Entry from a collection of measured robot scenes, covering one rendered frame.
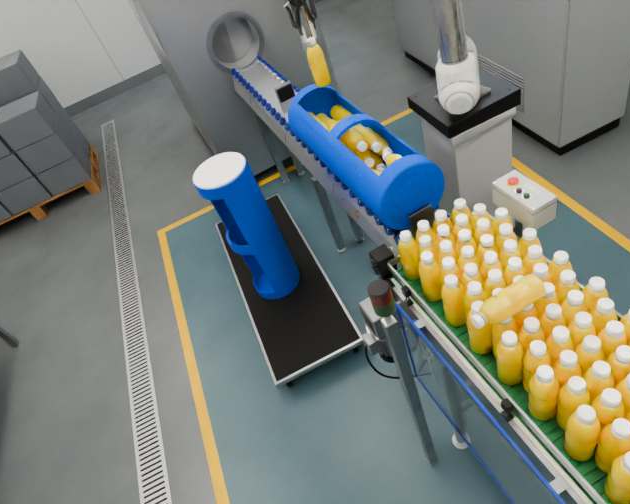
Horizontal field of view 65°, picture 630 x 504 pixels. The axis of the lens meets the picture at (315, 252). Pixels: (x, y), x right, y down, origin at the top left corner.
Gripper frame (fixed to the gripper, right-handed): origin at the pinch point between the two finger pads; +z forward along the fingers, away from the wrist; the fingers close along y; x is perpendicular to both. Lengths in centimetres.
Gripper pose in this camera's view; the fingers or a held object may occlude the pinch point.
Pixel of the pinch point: (308, 32)
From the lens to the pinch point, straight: 228.1
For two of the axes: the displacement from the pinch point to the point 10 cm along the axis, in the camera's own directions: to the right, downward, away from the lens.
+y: -8.6, 4.9, -1.2
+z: 2.9, 6.7, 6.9
